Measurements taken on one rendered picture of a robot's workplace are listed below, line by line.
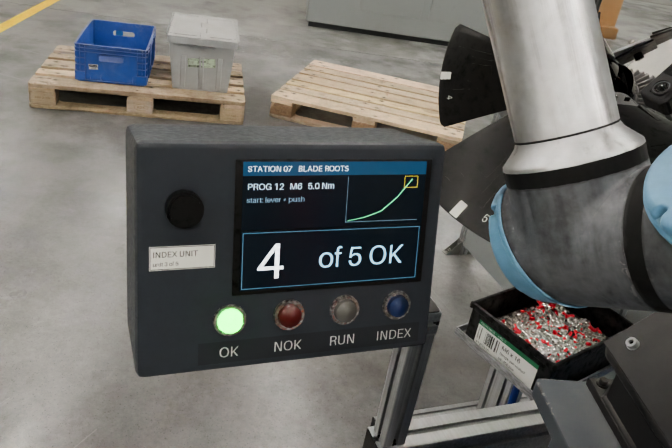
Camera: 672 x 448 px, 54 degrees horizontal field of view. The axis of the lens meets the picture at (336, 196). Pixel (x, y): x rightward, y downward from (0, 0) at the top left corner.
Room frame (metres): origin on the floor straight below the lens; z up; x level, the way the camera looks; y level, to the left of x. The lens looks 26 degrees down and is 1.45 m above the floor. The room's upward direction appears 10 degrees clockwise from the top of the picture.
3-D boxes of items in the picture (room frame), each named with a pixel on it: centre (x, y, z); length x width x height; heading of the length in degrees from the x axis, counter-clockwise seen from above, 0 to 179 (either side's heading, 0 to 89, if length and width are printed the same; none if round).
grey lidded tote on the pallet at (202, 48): (3.98, 0.97, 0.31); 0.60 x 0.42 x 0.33; 13
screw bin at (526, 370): (0.87, -0.37, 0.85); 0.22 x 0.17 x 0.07; 130
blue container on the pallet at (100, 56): (3.86, 1.46, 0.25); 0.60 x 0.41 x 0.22; 13
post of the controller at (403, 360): (0.58, -0.11, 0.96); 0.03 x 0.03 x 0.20; 24
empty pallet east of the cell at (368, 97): (4.27, -0.17, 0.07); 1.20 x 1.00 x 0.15; 80
